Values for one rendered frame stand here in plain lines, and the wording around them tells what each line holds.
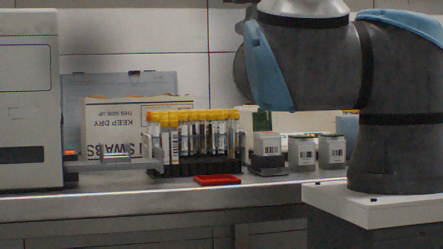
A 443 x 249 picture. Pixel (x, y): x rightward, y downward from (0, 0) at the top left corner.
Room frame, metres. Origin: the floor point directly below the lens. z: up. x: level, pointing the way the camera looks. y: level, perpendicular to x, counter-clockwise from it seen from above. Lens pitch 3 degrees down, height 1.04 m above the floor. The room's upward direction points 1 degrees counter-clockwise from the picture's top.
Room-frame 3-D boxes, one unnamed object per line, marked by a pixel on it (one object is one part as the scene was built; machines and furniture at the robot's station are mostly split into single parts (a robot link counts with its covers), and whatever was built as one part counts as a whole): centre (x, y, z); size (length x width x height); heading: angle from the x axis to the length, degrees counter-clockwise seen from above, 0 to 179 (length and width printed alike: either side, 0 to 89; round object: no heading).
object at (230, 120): (1.20, -0.01, 0.93); 0.01 x 0.01 x 0.10; 16
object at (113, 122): (1.45, 0.22, 0.95); 0.29 x 0.25 x 0.15; 15
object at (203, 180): (1.06, 0.02, 0.88); 0.07 x 0.07 x 0.01; 15
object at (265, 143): (1.16, -0.08, 0.92); 0.05 x 0.04 x 0.06; 15
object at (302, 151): (1.19, -0.15, 0.91); 0.05 x 0.04 x 0.07; 15
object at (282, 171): (1.16, -0.08, 0.89); 0.09 x 0.05 x 0.04; 15
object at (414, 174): (0.80, -0.24, 0.95); 0.15 x 0.15 x 0.10
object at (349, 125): (1.27, -0.28, 0.92); 0.10 x 0.07 x 0.10; 100
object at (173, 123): (1.18, 0.06, 0.93); 0.17 x 0.09 x 0.11; 106
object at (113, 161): (1.05, 0.21, 0.92); 0.21 x 0.07 x 0.05; 105
